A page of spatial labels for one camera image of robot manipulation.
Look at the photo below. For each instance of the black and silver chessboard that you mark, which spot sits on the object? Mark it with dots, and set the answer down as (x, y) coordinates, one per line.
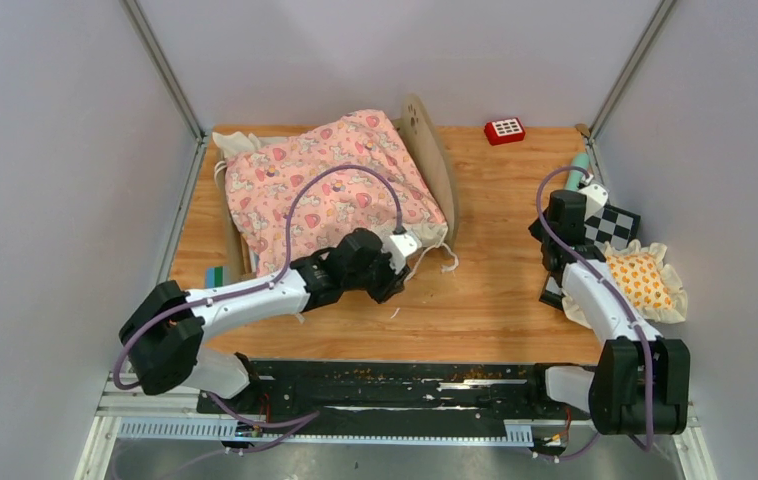
(612, 225)

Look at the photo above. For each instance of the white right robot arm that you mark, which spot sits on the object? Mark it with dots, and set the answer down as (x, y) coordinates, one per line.
(640, 384)

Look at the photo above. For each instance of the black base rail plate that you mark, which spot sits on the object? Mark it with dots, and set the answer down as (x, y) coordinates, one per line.
(387, 401)

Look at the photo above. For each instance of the mint green massager wand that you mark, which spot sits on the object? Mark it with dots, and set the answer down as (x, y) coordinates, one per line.
(577, 175)

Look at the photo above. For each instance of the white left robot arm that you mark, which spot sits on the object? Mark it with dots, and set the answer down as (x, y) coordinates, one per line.
(164, 338)

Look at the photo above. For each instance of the blue green grey block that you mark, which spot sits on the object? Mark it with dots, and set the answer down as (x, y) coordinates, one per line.
(216, 277)

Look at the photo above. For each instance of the red white grid block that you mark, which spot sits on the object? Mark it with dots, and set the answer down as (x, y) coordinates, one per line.
(504, 131)

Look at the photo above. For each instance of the orange duck print pillow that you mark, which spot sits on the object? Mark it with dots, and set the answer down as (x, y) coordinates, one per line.
(631, 284)

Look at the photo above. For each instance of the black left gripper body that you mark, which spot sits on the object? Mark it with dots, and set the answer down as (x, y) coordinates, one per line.
(381, 282)

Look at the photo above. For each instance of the pink unicorn drawstring bag blanket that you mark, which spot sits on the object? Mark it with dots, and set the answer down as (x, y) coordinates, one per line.
(346, 206)

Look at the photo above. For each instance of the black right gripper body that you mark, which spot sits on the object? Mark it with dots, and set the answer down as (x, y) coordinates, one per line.
(539, 232)

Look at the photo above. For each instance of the wooden striped pet bed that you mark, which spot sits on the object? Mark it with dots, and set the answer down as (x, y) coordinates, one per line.
(432, 159)

